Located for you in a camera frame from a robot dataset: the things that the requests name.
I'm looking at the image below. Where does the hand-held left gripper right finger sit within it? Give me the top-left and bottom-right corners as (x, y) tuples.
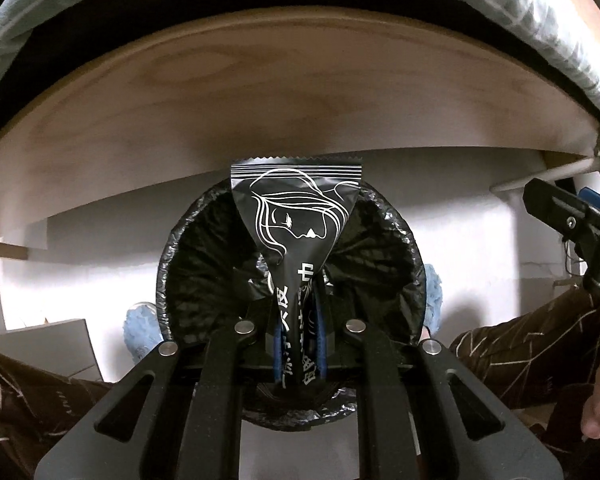
(307, 280), (566, 480)

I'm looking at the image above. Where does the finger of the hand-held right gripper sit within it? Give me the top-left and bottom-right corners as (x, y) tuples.
(577, 187), (600, 226)
(522, 177), (600, 311)

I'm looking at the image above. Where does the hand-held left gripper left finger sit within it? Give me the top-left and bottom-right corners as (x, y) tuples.
(34, 300), (291, 480)

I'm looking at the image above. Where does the bin with black liner bag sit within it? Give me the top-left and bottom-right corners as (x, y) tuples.
(155, 180), (427, 431)

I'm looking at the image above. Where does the black snack packet white drawing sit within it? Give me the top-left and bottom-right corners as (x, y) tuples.
(230, 156), (365, 401)

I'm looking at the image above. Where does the white metal bed leg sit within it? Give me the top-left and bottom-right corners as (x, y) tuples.
(490, 122), (600, 201)

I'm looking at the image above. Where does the blue fuzzy slipper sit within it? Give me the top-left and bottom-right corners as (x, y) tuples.
(122, 302), (164, 362)
(421, 262), (446, 342)

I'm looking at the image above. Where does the person's right leg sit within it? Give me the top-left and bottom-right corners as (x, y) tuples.
(450, 285), (600, 456)

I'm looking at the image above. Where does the person's leg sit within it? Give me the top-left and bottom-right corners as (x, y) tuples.
(0, 345), (128, 480)
(450, 285), (600, 456)

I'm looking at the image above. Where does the grey checked bed sheet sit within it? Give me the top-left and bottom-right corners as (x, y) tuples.
(0, 0), (600, 126)

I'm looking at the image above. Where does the white cardboard box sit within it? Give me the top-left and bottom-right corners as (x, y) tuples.
(0, 317), (106, 385)

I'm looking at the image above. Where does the person's left leg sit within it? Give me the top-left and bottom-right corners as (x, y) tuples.
(0, 345), (128, 480)

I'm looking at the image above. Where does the wooden bed frame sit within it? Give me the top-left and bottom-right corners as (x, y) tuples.
(0, 20), (600, 261)

